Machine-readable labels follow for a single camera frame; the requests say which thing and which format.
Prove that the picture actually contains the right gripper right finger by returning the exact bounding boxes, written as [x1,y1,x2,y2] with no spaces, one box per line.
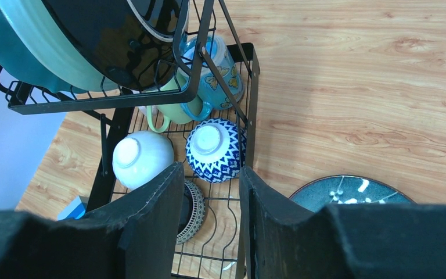
[239,167,446,278]

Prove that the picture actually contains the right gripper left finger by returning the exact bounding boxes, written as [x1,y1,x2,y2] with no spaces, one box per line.
[0,162,184,278]

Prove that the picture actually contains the dark brown speckled bowl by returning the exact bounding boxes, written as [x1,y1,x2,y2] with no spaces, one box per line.
[176,180,206,245]

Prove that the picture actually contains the white ribbed bowl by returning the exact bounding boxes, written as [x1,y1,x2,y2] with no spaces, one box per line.
[112,131,174,190]

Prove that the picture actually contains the grey blue blossom plate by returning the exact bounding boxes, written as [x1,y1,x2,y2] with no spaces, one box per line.
[289,174,413,212]

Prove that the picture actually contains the white black bowl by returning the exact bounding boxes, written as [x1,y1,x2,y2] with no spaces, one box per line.
[185,118,247,183]

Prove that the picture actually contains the light green mug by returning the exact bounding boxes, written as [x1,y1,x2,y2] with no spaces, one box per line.
[146,73,202,133]

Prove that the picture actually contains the black wire dish rack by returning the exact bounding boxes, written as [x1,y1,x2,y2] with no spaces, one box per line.
[0,1,260,278]

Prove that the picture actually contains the blue butterfly mug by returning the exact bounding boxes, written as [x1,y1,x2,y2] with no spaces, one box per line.
[178,34,245,122]

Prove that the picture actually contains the black rimmed white plate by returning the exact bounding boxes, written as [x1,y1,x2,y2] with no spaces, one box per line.
[43,1,189,91]

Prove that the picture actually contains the dark teal scalloped plate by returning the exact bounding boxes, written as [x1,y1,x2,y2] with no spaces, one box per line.
[0,10,86,92]

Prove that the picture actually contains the blue green striped sponge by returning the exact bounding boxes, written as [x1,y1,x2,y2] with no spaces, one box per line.
[57,196,89,220]

